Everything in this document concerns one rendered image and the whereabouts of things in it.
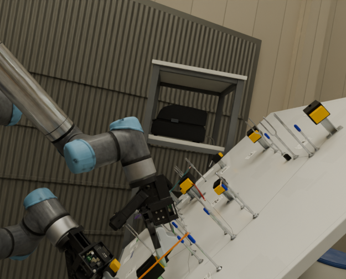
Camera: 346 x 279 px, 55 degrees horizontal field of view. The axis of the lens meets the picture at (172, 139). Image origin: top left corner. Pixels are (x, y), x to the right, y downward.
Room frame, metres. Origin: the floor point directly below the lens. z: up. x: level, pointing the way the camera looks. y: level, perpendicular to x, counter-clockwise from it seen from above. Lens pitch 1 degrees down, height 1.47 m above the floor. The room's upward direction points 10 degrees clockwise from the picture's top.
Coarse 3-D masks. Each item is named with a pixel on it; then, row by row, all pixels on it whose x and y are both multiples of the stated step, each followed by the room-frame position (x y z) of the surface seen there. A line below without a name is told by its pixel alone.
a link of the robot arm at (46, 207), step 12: (36, 192) 0.84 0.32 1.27; (48, 192) 0.86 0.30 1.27; (24, 204) 0.84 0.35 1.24; (36, 204) 0.83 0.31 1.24; (48, 204) 0.83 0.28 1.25; (60, 204) 0.86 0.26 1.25; (24, 216) 0.85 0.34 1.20; (36, 216) 0.82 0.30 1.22; (48, 216) 0.81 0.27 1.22; (60, 216) 0.82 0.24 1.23; (36, 228) 0.83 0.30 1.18; (48, 228) 0.81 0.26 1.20
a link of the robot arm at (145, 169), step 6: (138, 162) 0.78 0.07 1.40; (144, 162) 0.78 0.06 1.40; (150, 162) 0.79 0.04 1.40; (126, 168) 0.79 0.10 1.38; (132, 168) 0.78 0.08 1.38; (138, 168) 0.78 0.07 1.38; (144, 168) 0.78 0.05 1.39; (150, 168) 0.79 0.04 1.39; (126, 174) 0.79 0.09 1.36; (132, 174) 0.78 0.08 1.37; (138, 174) 0.78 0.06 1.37; (144, 174) 0.78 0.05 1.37; (150, 174) 0.78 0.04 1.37; (132, 180) 0.78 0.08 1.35; (138, 180) 0.78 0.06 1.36
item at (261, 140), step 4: (256, 128) 1.15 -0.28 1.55; (248, 132) 1.19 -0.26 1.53; (252, 132) 1.16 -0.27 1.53; (260, 132) 1.16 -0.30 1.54; (248, 136) 1.17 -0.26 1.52; (260, 140) 1.19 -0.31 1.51; (264, 140) 1.18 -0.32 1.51; (260, 144) 1.18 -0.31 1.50; (264, 144) 1.20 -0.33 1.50; (272, 144) 1.17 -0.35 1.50; (264, 148) 1.18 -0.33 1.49; (268, 148) 1.18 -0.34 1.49
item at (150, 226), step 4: (144, 216) 0.78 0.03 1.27; (148, 220) 0.76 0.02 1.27; (148, 224) 0.76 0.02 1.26; (152, 224) 0.76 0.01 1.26; (148, 228) 0.76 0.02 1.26; (152, 228) 0.76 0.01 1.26; (152, 232) 0.75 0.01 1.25; (156, 232) 0.77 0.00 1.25; (152, 236) 0.75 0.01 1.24; (156, 236) 0.76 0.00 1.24; (152, 240) 0.75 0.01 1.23; (156, 240) 0.76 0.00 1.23; (156, 244) 0.76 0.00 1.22; (160, 244) 0.76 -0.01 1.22; (156, 248) 0.76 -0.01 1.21
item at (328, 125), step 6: (312, 102) 0.85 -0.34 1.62; (318, 102) 0.81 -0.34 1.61; (306, 108) 0.85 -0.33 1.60; (312, 108) 0.81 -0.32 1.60; (306, 114) 0.82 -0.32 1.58; (312, 120) 0.82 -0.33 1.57; (324, 120) 0.84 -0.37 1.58; (324, 126) 0.83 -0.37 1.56; (330, 126) 0.85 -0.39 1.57; (330, 132) 0.85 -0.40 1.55; (336, 132) 0.83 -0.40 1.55
